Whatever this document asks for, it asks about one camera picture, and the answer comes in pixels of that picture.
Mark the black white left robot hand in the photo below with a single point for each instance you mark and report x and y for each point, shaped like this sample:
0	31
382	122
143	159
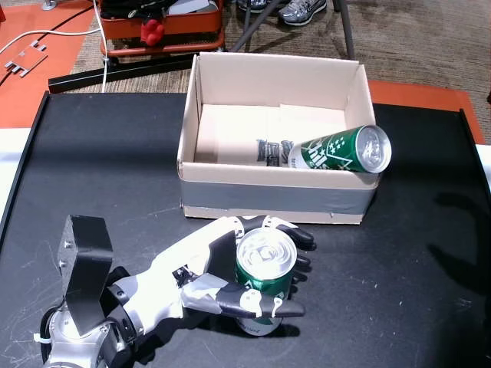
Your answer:
172	276

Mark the smooth green soda can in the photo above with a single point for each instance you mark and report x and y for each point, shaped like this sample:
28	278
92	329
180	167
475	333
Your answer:
264	257

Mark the dented green soda can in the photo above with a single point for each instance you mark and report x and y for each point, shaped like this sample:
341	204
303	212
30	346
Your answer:
333	153

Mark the open cardboard box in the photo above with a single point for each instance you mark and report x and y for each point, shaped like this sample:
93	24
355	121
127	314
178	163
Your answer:
238	130

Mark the black metal bar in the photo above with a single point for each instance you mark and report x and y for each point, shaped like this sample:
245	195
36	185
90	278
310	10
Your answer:
115	73

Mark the large black tray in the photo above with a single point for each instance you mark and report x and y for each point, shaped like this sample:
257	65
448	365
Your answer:
383	287

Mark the orange floor mat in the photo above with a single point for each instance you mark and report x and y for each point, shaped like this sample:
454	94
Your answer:
23	99
422	96

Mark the red rubber toy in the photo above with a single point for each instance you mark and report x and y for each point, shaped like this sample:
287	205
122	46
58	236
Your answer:
152	32

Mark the orange tool cart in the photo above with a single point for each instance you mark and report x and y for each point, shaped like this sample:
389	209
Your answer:
184	21

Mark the grey metal chair leg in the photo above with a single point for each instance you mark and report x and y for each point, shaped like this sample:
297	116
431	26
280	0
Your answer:
255	27
345	30

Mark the grey running shoe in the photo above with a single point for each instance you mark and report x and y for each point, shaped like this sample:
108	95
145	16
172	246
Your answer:
303	11
253	4

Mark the clear acrylic bracket plate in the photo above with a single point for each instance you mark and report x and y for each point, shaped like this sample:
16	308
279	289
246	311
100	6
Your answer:
25	59

